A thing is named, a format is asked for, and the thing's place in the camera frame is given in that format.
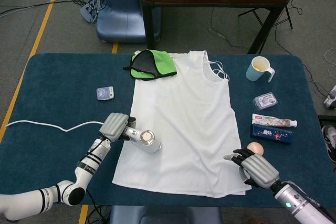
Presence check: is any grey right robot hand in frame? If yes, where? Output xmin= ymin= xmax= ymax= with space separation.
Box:
xmin=223 ymin=147 xmax=280 ymax=189

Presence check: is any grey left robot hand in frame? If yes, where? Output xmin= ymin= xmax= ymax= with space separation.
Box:
xmin=99 ymin=112 xmax=137 ymax=142

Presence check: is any white handheld garment steamer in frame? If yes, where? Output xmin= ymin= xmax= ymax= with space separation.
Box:
xmin=123 ymin=126 xmax=162 ymax=154

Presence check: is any green and black cloth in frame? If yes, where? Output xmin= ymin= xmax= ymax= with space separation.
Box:
xmin=122 ymin=49 xmax=178 ymax=81

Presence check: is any pink round puff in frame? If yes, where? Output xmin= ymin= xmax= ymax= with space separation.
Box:
xmin=247 ymin=142 xmax=265 ymax=157

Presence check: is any small blue tissue pack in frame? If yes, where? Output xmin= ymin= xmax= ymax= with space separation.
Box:
xmin=96 ymin=86 xmax=115 ymax=101

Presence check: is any dark blue toothpaste box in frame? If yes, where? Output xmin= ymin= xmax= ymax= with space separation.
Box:
xmin=249 ymin=124 xmax=293 ymax=145

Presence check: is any white printed toothpaste tube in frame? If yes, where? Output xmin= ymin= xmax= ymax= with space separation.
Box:
xmin=251 ymin=113 xmax=298 ymax=129

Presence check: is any clear purple-label plastic box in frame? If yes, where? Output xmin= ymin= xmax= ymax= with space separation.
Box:
xmin=253 ymin=92 xmax=279 ymax=111

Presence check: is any white sleeveless shirt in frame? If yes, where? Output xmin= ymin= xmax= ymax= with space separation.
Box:
xmin=112 ymin=50 xmax=253 ymax=199

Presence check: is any grey black sneaker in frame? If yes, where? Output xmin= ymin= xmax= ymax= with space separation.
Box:
xmin=321 ymin=124 xmax=336 ymax=162

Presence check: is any dark blue carpet table cover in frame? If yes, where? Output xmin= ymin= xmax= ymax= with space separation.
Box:
xmin=0 ymin=52 xmax=336 ymax=207

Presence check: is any grey white shoe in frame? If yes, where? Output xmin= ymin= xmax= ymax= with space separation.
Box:
xmin=323 ymin=85 xmax=336 ymax=111

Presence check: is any blue robot chassis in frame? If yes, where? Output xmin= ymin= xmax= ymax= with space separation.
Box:
xmin=109 ymin=205 xmax=223 ymax=224

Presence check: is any blue floor power strip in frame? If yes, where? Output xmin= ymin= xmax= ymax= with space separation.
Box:
xmin=79 ymin=0 xmax=99 ymax=23

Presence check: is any black tripod stand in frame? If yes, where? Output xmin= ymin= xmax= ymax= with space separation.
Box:
xmin=238 ymin=5 xmax=293 ymax=30

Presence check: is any white power cord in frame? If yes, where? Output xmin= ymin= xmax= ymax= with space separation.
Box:
xmin=5 ymin=120 xmax=104 ymax=133

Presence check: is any light blue mug white handle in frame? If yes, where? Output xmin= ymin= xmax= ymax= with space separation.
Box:
xmin=245 ymin=56 xmax=276 ymax=83

